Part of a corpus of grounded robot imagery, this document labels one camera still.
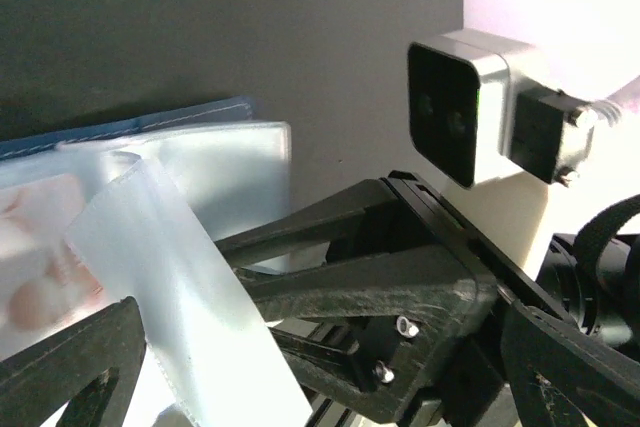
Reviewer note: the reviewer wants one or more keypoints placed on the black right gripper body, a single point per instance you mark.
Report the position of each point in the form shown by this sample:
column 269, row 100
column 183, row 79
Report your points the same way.
column 382, row 362

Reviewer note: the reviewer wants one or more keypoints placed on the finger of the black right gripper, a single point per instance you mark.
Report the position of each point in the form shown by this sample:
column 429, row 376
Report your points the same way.
column 426, row 284
column 336, row 217

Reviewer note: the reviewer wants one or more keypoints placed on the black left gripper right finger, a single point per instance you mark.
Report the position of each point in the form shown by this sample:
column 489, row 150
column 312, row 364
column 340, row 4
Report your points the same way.
column 561, row 377

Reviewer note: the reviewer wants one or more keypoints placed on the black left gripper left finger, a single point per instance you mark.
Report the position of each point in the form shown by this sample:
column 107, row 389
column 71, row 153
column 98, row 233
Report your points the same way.
column 90, row 369

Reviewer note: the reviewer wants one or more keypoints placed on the blue leather card holder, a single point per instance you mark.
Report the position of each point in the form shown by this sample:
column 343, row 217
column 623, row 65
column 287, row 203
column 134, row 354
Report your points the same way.
column 92, row 215

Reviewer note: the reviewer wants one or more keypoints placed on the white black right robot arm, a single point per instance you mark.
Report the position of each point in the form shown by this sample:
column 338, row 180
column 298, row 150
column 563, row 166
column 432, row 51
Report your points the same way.
column 594, row 277

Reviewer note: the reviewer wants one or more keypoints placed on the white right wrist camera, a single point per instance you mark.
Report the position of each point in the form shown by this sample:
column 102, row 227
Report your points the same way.
column 524, row 159

